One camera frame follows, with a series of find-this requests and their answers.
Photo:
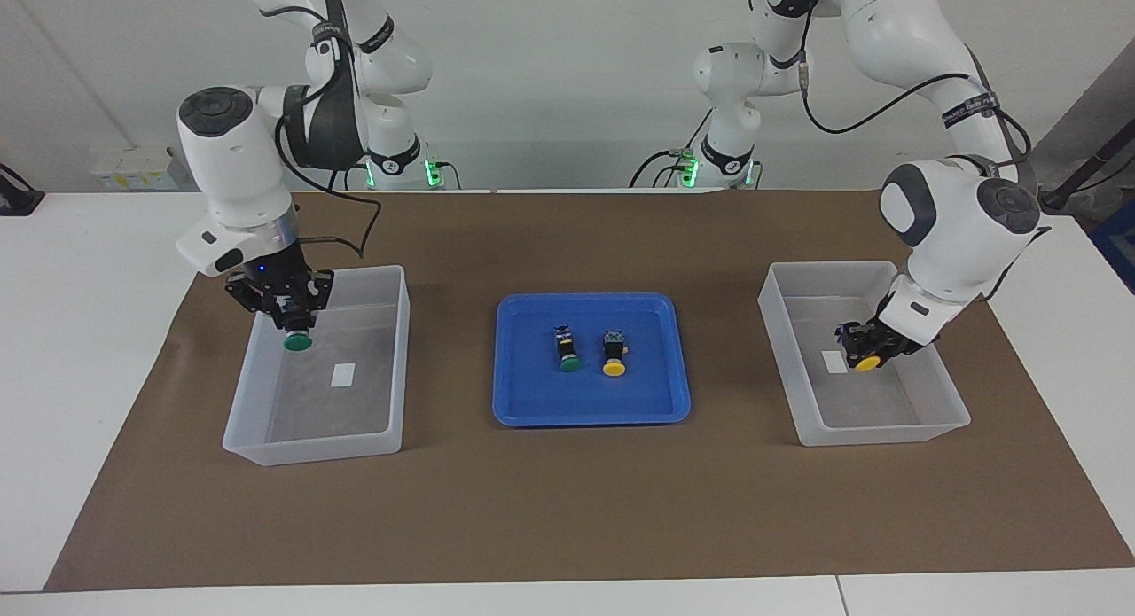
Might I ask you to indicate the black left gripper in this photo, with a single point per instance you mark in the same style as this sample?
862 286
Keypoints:
882 330

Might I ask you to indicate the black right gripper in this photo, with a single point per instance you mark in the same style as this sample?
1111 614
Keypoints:
277 275

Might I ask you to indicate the yellow push button switch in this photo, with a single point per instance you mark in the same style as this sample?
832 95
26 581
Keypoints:
614 354
867 364

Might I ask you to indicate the green push button switch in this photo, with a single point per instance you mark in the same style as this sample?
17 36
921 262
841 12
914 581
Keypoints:
298 340

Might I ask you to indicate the green button switch yellow label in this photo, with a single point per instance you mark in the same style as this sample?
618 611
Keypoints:
567 350

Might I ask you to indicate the white paper label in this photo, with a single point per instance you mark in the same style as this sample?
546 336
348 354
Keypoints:
343 375
830 362

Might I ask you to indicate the translucent white plastic box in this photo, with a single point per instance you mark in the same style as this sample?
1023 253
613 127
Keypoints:
869 412
310 421

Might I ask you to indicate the white power strip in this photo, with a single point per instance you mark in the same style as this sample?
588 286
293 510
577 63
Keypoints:
124 175

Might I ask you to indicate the blue crate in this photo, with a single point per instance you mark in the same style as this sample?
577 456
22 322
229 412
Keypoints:
1117 244

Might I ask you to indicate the black metal stand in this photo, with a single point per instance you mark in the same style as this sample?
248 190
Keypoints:
1077 175

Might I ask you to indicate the black desk object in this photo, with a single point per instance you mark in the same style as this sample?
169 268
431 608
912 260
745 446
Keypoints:
18 199

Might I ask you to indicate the blue plastic tray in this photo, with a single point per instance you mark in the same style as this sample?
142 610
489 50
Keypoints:
590 399

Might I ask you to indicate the brown paper mat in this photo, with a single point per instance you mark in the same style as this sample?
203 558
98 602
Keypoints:
576 510

